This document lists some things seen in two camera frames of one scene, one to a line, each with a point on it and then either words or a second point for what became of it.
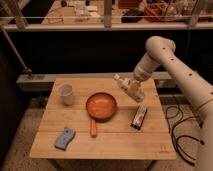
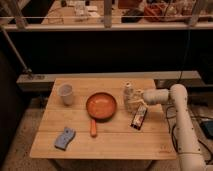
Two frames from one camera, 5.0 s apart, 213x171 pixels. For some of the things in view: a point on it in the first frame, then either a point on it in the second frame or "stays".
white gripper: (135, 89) → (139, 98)
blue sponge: (63, 139) stays
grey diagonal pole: (27, 69) stays
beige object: (133, 88) → (129, 98)
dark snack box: (138, 117) stays
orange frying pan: (100, 107) stays
